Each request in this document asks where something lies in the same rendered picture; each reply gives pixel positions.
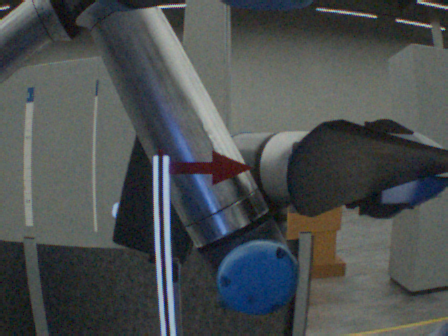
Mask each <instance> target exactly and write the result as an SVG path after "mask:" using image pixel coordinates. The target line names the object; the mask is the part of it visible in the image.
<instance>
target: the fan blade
mask: <svg viewBox="0 0 448 336"><path fill-rule="evenodd" d="M444 173H448V150H445V149H441V148H437V147H433V146H430V145H426V144H422V143H418V142H415V141H411V140H408V139H404V138H401V137H398V136H394V135H391V134H387V133H383V132H380V131H377V130H375V129H372V128H370V127H367V126H364V125H360V124H357V123H353V122H350V121H347V120H344V119H341V120H338V119H337V120H332V121H327V122H324V123H323V122H322V123H320V124H318V126H317V127H315V128H314V129H312V130H311V131H310V132H309V133H307V134H306V135H305V136H304V138H303V139H302V140H301V141H300V143H299V144H298V145H297V146H296V147H295V148H294V151H293V153H292V155H291V157H290V160H289V163H288V167H287V175H286V179H287V188H288V192H289V195H290V197H291V202H292V204H293V206H294V208H295V210H296V211H297V213H299V215H303V216H307V217H311V218H313V217H316V216H318V215H321V214H323V213H325V212H327V211H329V210H331V209H334V208H337V207H340V206H342V205H345V204H347V203H351V202H353V201H355V200H359V199H361V198H364V197H367V196H370V195H373V194H376V193H379V192H382V191H385V190H387V189H390V188H393V187H396V186H399V185H402V184H405V183H411V182H414V181H417V180H420V179H424V178H427V177H430V176H432V175H440V174H444Z"/></svg>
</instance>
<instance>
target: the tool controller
mask: <svg viewBox="0 0 448 336"><path fill-rule="evenodd" d="M117 210H118V212H117V216H116V219H115V226H114V229H113V236H112V242H113V243H114V244H117V245H120V246H124V247H127V248H131V249H133V250H137V251H140V252H142V253H144V254H148V255H149V257H148V261H147V262H149V263H152V264H155V265H156V249H155V226H154V184H153V167H152V163H151V161H150V160H149V158H148V156H147V154H146V152H145V150H144V149H143V147H142V144H141V142H140V140H139V138H138V136H137V134H136V135H135V140H134V144H133V148H132V151H131V155H130V158H129V161H128V165H127V169H126V173H125V176H124V183H123V187H122V190H121V194H120V202H119V206H118V209H117ZM169 227H170V254H171V258H178V259H179V264H185V263H186V262H187V259H188V257H187V255H188V256H190V253H191V251H192V252H193V249H194V247H195V248H196V246H195V244H194V242H193V240H192V238H191V236H190V234H189V233H188V232H187V230H186V228H185V226H184V224H183V222H182V220H181V218H180V217H179V215H178V213H177V211H176V209H175V207H174V205H173V203H172V202H171V201H170V199H169Z"/></svg>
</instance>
